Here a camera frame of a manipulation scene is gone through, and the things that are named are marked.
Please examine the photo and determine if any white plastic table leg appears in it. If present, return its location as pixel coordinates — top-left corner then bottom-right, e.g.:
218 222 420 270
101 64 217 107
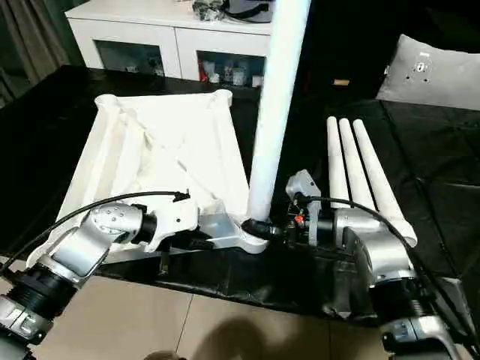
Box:
246 0 312 224
337 118 385 217
326 116 353 212
351 118 418 248

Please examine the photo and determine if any white plastic table top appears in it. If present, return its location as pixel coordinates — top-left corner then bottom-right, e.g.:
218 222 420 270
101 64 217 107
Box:
26 88 271 263

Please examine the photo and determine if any grey pillow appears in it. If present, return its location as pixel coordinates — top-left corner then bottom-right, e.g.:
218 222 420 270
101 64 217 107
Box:
376 34 480 112

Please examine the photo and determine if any white sideboard cabinet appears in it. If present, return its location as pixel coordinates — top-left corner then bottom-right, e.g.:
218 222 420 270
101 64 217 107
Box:
64 0 272 89

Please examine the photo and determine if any colourful clutter bundle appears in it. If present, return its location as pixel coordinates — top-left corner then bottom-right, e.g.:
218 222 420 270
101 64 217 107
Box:
191 0 226 22

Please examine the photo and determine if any grey curtain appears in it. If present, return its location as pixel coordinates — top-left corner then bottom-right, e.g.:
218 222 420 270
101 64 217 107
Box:
0 0 76 106

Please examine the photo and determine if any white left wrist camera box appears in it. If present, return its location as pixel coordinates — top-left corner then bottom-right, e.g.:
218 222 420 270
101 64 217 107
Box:
152 196 201 253

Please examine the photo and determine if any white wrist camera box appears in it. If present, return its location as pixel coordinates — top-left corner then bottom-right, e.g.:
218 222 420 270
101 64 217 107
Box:
152 196 201 253
286 170 322 206

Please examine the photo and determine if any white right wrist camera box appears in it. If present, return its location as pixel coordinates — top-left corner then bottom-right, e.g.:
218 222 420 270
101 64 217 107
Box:
286 170 322 206

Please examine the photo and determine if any grey bag with black strap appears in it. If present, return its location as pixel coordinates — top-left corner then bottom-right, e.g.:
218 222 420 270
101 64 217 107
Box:
221 0 272 23

